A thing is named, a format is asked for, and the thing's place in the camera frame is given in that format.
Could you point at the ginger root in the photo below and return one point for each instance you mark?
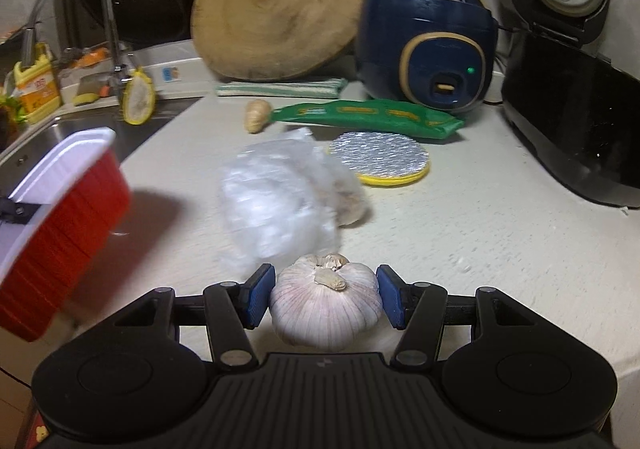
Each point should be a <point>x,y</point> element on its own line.
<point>257,115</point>

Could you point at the orange cloth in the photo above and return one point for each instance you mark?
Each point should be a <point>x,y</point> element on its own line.
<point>92,58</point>

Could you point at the striped green dishcloth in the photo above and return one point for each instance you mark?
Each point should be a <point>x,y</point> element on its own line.
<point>280,88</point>

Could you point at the yellow detergent bottle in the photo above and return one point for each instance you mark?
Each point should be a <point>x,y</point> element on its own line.
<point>37,89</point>

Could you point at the garlic bulb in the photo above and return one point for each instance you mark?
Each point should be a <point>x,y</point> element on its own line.
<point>320,314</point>
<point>352,210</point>

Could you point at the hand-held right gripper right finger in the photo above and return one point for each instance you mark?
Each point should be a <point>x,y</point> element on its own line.
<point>390,297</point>

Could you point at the yellow sponge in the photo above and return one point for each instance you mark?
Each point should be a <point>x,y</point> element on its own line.
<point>85,99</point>

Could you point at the chrome faucet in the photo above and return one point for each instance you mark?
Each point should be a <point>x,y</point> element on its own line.
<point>107,14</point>

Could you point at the green snack packet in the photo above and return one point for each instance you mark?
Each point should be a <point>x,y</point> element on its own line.
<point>360,114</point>

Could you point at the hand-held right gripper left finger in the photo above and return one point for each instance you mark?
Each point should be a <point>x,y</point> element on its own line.
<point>260,295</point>

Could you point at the silver scouring pad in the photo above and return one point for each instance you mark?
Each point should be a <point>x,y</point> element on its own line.
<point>380,154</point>

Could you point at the round wooden cutting board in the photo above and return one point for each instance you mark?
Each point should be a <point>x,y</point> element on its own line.
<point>280,4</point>

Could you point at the red food container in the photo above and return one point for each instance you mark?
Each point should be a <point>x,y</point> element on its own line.
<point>65,239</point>

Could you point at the blue yellow sticker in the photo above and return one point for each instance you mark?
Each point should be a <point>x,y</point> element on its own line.
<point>171,74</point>

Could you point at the stainless steel sink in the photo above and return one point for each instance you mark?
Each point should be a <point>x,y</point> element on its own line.
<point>25,144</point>

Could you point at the blue rice cooker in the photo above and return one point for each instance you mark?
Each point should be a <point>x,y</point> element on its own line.
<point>395,29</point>

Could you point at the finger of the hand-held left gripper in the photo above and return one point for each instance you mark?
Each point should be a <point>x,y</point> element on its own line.
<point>15,210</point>

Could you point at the clear plastic bag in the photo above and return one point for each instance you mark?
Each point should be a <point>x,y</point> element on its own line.
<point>270,199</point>

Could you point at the black rice cooker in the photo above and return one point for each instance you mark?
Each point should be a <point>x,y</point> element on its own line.
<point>575,119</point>

